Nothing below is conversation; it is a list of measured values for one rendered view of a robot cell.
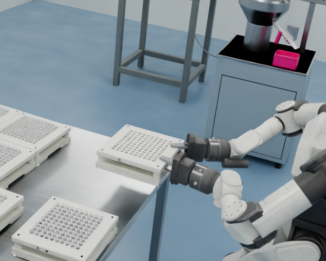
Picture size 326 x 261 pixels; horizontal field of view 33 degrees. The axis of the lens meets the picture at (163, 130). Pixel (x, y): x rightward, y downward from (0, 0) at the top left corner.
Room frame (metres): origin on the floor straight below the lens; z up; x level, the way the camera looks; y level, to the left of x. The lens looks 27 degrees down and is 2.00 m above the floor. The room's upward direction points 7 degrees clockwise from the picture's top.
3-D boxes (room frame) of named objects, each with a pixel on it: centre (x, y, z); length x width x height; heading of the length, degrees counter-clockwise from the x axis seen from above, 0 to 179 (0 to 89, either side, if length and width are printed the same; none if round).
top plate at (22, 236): (1.38, 0.26, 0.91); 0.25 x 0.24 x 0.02; 163
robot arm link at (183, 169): (1.61, -0.11, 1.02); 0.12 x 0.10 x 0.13; 63
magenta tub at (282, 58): (3.57, -0.77, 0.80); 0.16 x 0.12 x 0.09; 72
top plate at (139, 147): (1.75, 0.07, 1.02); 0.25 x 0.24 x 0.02; 161
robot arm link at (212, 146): (1.79, -0.15, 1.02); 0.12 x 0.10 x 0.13; 103
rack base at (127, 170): (1.75, 0.07, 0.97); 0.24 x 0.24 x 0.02; 71
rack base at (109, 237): (1.38, 0.26, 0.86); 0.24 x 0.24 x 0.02; 73
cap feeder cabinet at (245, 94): (3.80, -0.69, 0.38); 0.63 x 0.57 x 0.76; 72
